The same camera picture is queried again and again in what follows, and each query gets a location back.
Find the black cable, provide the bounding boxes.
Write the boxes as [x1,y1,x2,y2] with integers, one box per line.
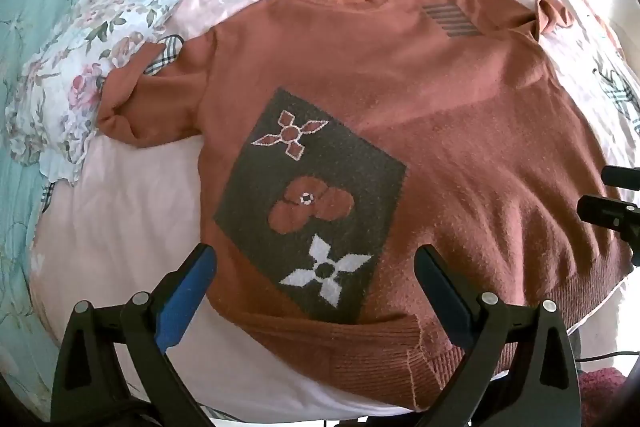
[575,349,640,363]

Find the large-flower white pillow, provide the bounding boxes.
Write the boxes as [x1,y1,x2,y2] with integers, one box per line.
[5,0,183,185]

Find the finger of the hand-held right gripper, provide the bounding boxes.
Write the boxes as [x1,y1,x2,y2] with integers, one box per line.
[576,195,640,264]
[601,164,640,191]

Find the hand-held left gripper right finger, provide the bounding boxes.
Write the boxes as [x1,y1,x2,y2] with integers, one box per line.
[414,244,583,427]

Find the teal floral bedding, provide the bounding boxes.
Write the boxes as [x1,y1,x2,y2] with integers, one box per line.
[0,0,96,408]

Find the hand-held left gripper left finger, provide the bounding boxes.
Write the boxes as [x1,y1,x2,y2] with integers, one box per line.
[50,243,218,427]

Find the dark red fuzzy clothing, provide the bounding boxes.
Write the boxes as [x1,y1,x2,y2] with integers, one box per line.
[577,367,632,427]

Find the orange knit sweater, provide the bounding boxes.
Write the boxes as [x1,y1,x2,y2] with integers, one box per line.
[97,0,632,412]

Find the pink bed sheet plaid hearts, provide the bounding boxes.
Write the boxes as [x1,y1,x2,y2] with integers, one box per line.
[30,0,640,423]

